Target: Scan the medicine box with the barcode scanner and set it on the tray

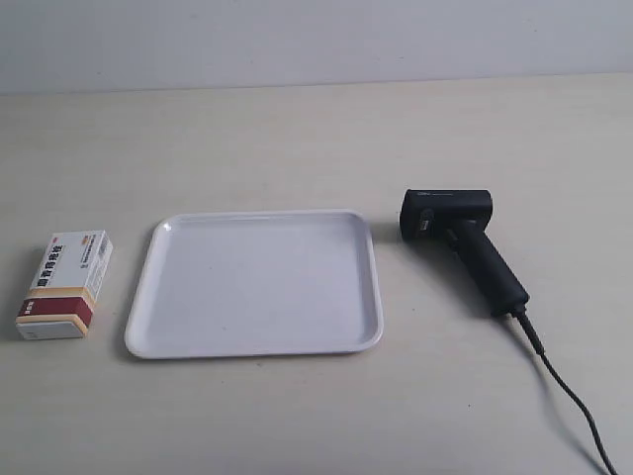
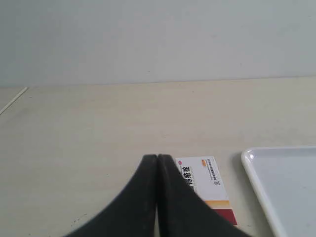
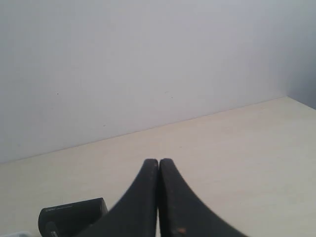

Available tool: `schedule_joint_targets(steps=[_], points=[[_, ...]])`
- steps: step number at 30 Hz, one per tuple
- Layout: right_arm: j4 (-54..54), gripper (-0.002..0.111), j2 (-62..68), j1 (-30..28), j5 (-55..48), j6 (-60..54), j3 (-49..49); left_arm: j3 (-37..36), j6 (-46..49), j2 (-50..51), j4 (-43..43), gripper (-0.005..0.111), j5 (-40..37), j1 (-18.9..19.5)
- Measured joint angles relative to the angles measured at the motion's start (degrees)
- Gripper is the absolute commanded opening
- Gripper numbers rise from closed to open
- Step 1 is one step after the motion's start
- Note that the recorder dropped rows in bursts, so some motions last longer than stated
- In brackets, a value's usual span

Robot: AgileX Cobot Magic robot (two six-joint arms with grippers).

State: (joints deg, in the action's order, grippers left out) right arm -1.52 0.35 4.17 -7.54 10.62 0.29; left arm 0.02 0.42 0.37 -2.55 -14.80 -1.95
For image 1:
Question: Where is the black handheld barcode scanner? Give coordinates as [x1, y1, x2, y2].
[399, 189, 529, 319]

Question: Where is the white red medicine box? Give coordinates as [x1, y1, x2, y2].
[15, 230, 114, 340]

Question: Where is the white plastic tray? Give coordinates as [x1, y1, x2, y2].
[125, 210, 384, 360]

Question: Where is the black scanner cable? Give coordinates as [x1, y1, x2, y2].
[514, 307, 621, 475]

